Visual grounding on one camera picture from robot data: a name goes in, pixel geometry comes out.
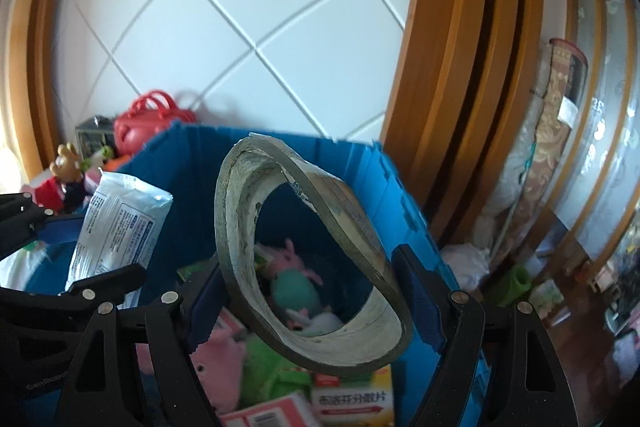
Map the red bear-shaped plastic case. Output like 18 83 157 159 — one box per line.
113 90 198 156

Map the brown teddy bear plush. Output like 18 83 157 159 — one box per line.
49 143 84 184

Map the green plush in crate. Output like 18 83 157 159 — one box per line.
240 334 312 407

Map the teal dress pig plush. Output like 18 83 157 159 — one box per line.
254 239 343 337

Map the grey tape roll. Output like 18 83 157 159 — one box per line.
214 133 412 376

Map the red dress pig plush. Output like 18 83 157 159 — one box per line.
21 176 65 213

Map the red white medicine box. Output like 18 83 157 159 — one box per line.
219 391 321 427

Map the white plastic bag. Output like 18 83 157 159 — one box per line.
440 243 490 291

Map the white wet wipes packet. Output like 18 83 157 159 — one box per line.
65 172 174 289

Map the yellow green ibuprofen box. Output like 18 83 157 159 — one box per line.
310 364 395 427

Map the dark green gift box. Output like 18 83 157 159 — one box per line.
75 115 116 159

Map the orange dress pig plush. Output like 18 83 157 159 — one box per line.
84 155 132 195

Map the green white frog plush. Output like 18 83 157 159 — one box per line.
80 145 115 172

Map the rolled patterned carpet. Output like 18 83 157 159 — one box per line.
469 38 588 258

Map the blue plastic storage crate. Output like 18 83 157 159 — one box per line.
1 124 485 426

